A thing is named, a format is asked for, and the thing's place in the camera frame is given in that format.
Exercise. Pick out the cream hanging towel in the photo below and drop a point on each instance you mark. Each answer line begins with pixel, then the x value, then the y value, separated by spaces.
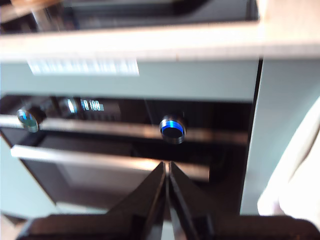
pixel 300 162

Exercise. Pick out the black rotary knob under plus minus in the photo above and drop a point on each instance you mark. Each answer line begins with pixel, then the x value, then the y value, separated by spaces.
pixel 173 130

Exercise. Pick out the black rotary knob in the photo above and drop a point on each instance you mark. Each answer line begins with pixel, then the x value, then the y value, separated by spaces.
pixel 173 130
pixel 28 120

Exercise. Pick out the white printed table sticker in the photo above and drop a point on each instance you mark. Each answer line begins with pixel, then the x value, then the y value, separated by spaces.
pixel 82 67

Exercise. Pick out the black glass hob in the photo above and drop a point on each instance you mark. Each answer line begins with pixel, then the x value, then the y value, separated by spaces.
pixel 225 15

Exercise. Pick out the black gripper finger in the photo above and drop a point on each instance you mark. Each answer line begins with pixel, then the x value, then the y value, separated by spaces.
pixel 147 200
pixel 187 205

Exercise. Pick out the grey-green cabinet door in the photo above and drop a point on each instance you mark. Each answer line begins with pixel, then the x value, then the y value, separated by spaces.
pixel 275 112
pixel 17 180

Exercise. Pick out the black built-in oven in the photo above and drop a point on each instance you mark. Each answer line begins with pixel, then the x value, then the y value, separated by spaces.
pixel 100 180

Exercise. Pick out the grey-green cabinet filler panel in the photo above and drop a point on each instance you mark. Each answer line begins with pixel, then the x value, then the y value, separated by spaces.
pixel 200 80

